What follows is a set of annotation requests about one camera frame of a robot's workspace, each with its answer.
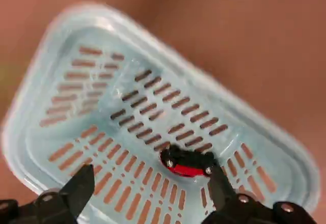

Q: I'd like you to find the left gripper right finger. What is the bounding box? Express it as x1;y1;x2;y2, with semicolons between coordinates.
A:
203;164;316;224

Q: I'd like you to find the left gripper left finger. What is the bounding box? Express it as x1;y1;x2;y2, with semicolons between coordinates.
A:
0;163;96;224

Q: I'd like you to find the red toy car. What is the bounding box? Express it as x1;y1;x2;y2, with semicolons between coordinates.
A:
159;145;218;178

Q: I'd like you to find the light blue plastic basket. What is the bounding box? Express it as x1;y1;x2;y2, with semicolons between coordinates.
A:
1;1;322;224

